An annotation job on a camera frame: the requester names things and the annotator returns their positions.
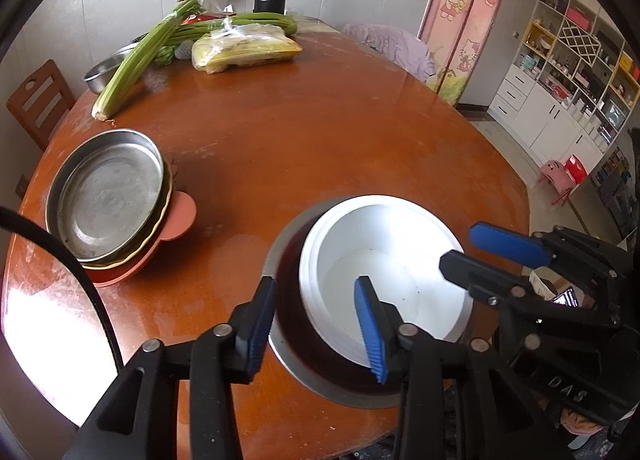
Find pink plastic stool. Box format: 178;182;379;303
537;159;568;191

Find large steel bowl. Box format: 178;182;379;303
261;195;476;409

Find orange plastic plate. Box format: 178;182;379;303
82;163;198;288

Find purple cloth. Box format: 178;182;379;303
342;23;441;86

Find small steel basin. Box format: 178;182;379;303
82;43;138;95

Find red paper noodle bowl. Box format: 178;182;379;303
298;195;475;369

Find yellow shell-shaped plate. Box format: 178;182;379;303
45;173;174;271

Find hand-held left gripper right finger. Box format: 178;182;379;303
353;275;558;460

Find white shelf cabinet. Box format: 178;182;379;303
487;0;640;191

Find brown wooden chair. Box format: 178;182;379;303
6;59;77;151

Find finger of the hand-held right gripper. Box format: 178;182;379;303
438;249;548;312
469;221;608;271

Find red plastic stool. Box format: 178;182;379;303
552;154;590;207

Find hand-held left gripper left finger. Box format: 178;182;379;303
62;275;278;460

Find yellow food plastic bag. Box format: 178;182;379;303
191;23;303;75

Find pink cartoon cat wardrobe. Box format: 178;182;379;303
417;0;516;108

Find round steel pan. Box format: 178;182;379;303
52;129;166;261

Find black cable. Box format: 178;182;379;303
0;207;123;376

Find celery bunch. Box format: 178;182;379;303
91;0;203;121

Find green vegetable stalks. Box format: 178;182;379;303
167;12;299;46

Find red box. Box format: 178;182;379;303
565;8;596;31

